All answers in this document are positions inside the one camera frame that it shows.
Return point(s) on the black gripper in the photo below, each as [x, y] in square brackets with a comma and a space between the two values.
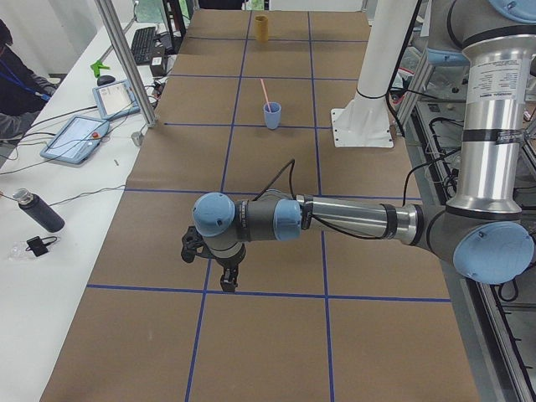
[228, 263]

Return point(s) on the pink chopstick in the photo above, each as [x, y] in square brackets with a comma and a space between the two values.
[267, 101]

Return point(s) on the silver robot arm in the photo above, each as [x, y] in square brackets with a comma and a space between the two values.
[478, 229]

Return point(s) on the blue plastic cup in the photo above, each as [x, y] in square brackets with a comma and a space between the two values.
[272, 115]

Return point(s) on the bamboo cup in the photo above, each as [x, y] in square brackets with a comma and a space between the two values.
[261, 28]

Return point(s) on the small black adapter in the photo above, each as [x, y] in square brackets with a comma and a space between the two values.
[40, 246]

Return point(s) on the blue teach pendant near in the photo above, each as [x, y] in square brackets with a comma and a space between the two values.
[77, 139]

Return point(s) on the blue teach pendant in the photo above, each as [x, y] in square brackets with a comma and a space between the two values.
[77, 139]
[115, 100]

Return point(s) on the blue teach pendant far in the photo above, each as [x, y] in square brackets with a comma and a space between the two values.
[115, 100]

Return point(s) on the black water bottle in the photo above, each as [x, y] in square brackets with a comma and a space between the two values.
[38, 210]

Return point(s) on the black box on desk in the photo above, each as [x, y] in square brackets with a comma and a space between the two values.
[159, 65]

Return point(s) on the black computer mouse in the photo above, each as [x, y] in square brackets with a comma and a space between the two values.
[105, 80]

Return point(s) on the green clamp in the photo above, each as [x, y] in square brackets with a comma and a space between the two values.
[97, 67]

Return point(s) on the black keyboard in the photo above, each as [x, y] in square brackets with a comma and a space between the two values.
[142, 45]

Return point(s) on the seated person dark clothes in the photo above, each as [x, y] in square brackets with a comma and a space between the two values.
[23, 93]

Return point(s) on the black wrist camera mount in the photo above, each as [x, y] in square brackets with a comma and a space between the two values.
[193, 246]

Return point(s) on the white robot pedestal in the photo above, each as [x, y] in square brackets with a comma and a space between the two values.
[364, 122]

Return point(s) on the aluminium frame post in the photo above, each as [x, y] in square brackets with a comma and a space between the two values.
[117, 37]

